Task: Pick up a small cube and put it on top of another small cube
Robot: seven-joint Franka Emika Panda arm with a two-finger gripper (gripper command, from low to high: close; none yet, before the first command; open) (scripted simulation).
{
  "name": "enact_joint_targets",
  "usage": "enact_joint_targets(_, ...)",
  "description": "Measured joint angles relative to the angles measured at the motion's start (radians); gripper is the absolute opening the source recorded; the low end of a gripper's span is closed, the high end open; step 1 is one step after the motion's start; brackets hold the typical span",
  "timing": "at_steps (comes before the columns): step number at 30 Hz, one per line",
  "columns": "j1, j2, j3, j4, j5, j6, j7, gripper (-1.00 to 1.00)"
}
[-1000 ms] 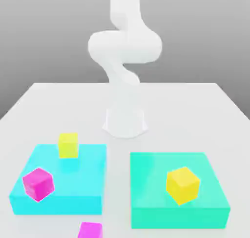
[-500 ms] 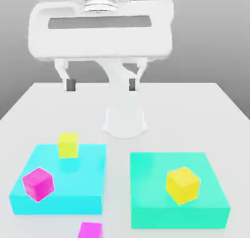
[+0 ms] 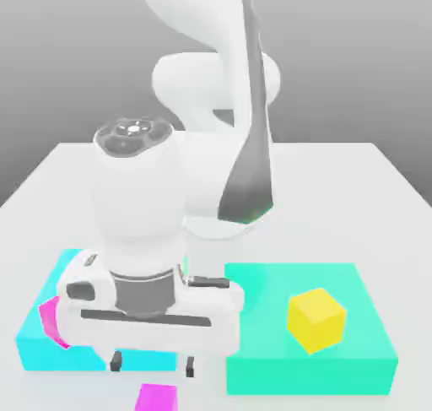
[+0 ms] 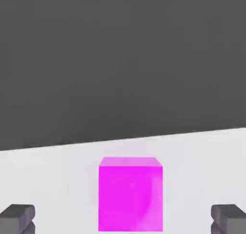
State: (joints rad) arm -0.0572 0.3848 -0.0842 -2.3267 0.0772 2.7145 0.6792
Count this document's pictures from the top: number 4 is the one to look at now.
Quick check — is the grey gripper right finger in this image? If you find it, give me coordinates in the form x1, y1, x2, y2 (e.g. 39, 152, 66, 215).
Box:
210, 204, 246, 234

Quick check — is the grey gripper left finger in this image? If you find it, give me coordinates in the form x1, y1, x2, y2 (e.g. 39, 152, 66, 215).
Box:
0, 204, 36, 234

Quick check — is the small magenta cube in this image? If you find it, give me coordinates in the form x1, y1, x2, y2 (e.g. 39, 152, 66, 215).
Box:
98, 156, 163, 233

